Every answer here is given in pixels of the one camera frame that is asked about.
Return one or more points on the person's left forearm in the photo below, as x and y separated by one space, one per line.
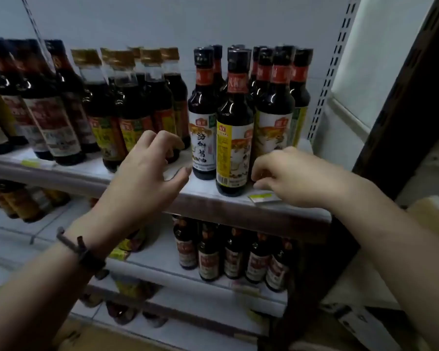
33 299

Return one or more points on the yellow-green shelf price tag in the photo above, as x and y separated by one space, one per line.
30 163
262 197

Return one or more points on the group of black-capped sauce bottles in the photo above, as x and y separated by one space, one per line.
234 116

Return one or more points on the red-labelled dark sauce bottle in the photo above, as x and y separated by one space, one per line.
51 120
20 113
73 102

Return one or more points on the cluster of yellow-labelled bottles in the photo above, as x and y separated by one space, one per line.
128 292

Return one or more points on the person's right fingers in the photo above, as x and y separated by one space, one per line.
265 168

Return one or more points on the small red-labelled dark bottle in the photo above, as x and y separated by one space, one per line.
277 270
186 248
256 265
208 259
234 257

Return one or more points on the dark wooden frame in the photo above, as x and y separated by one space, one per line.
406 113

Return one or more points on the person's left middle finger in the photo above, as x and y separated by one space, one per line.
144 139

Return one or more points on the white wall panel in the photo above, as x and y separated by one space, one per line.
380 51

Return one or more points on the group of gold-capped sauce bottles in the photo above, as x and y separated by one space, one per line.
131 105

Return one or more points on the group of amber liquid bottles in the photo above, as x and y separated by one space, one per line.
22 202

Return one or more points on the person's left thumb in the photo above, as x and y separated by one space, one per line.
179 180

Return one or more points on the person's left hand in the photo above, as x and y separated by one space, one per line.
131 193

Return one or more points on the white metal shelving unit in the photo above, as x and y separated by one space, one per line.
241 215

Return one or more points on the person's right hand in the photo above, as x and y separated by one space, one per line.
300 179

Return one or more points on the person's right forearm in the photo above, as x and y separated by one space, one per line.
398 244

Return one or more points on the cardboard box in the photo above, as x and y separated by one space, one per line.
366 325

